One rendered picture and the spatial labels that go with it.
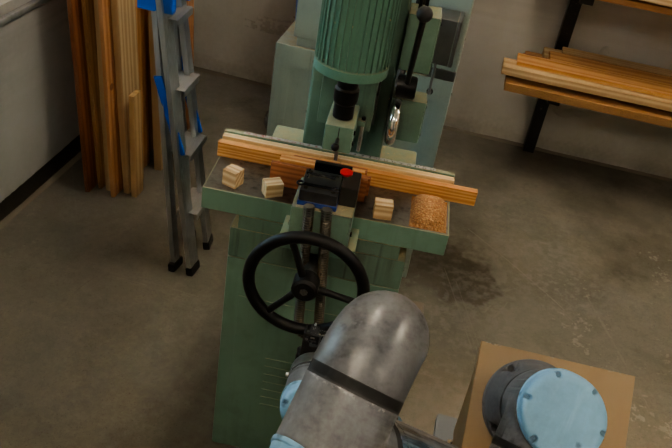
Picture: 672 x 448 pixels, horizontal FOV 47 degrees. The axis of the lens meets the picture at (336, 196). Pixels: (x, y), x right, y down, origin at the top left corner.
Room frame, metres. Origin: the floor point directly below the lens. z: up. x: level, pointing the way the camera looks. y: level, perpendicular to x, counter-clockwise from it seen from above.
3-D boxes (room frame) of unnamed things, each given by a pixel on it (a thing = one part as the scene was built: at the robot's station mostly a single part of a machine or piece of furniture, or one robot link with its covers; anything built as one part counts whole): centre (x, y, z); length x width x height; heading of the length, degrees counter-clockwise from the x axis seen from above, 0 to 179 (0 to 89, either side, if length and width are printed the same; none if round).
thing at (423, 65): (1.89, -0.15, 1.23); 0.09 x 0.08 x 0.15; 177
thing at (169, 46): (2.40, 0.60, 0.58); 0.27 x 0.25 x 1.16; 85
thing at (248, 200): (1.57, 0.02, 0.87); 0.61 x 0.30 x 0.06; 87
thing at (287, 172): (1.59, 0.05, 0.93); 0.24 x 0.01 x 0.06; 87
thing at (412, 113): (1.86, -0.15, 1.02); 0.09 x 0.07 x 0.12; 87
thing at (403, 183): (1.68, -0.02, 0.92); 0.67 x 0.02 x 0.04; 87
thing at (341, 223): (1.49, 0.02, 0.92); 0.15 x 0.13 x 0.09; 87
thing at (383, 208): (1.54, -0.12, 0.92); 0.04 x 0.03 x 0.04; 93
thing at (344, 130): (1.70, 0.01, 1.03); 0.14 x 0.07 x 0.09; 177
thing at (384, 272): (1.80, 0.01, 0.76); 0.57 x 0.45 x 0.09; 177
